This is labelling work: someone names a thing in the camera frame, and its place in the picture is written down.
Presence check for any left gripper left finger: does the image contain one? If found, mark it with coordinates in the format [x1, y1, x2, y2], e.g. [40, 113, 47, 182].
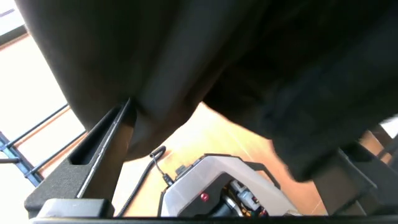
[24, 98, 137, 218]

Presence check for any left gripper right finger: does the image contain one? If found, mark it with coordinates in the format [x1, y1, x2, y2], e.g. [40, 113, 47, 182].
[312, 140, 398, 217]

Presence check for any black garment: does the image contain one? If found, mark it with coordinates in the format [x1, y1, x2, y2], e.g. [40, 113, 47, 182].
[14, 0, 398, 184]

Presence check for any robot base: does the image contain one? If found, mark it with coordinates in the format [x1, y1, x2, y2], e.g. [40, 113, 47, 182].
[158, 152, 301, 218]

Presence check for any black clothes rack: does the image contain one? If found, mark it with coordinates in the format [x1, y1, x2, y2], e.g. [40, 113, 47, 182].
[0, 104, 88, 188]

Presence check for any window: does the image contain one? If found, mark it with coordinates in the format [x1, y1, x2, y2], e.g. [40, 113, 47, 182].
[0, 0, 28, 46]

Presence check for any black cable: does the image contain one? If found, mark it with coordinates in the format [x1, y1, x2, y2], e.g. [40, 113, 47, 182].
[116, 145, 175, 218]

